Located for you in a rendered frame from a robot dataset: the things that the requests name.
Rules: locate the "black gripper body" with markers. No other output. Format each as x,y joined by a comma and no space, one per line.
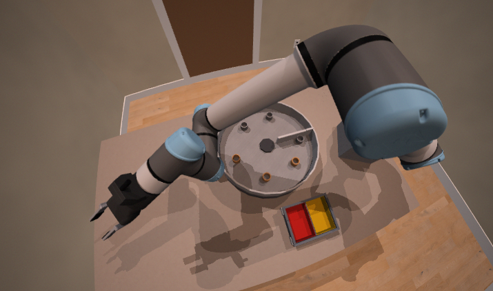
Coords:
132,193

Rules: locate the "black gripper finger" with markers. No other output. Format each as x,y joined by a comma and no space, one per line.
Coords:
110,233
99,212

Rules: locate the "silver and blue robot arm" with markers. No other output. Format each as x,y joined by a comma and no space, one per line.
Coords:
386,108

